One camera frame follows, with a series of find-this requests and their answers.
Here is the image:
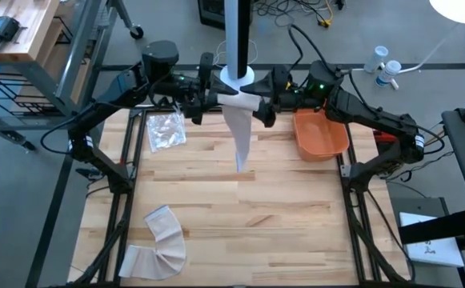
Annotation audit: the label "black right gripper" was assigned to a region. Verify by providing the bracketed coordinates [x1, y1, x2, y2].
[239, 66, 294, 129]

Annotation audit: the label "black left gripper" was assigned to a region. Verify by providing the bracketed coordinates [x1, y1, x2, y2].
[183, 51, 239, 126]

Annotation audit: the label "white elastic bandage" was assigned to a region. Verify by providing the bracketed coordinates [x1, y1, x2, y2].
[218, 92, 263, 174]

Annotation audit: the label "clear plastic wrapper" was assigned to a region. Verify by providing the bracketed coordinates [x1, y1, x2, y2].
[146, 111, 188, 154]

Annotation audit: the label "beige unrolled bandage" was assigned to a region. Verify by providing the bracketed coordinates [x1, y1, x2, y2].
[118, 204, 187, 281]

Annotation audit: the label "white black tower pole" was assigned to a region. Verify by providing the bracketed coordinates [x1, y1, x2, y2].
[219, 0, 256, 91]

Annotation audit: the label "orange plastic basket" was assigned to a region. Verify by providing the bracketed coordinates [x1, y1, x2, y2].
[291, 108, 351, 163]

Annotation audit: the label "black floor box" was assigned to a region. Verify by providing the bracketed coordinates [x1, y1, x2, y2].
[198, 0, 227, 31]

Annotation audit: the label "white plastic bottle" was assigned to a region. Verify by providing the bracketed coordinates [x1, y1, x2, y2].
[363, 45, 389, 74]

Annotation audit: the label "red black device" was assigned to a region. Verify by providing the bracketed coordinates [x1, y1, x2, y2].
[371, 130, 399, 146]

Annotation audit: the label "white bottle blue label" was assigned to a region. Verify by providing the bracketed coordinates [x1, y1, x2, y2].
[375, 59, 403, 90]

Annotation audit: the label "wooden side table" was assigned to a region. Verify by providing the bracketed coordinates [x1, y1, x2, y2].
[0, 0, 145, 153]

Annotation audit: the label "white round disc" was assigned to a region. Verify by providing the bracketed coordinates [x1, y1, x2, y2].
[428, 0, 465, 25]

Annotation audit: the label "white flat box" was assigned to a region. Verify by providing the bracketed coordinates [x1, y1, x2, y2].
[399, 211, 465, 268]

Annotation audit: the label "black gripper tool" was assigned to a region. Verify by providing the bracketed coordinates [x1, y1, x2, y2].
[0, 15, 28, 52]

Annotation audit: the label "white floor cable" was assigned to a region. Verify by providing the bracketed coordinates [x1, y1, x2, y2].
[207, 38, 259, 71]

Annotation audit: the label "tangled floor cables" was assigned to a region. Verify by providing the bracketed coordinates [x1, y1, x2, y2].
[251, 0, 347, 30]

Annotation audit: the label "black table frame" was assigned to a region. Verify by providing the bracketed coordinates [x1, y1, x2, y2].
[71, 104, 413, 288]

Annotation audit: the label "bundle of arm cables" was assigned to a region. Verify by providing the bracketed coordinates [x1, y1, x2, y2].
[383, 119, 455, 184]

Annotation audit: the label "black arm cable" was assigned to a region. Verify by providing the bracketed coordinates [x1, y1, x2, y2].
[39, 102, 97, 156]

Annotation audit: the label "black wire rack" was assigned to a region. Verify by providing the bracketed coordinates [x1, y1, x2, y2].
[0, 15, 74, 118]

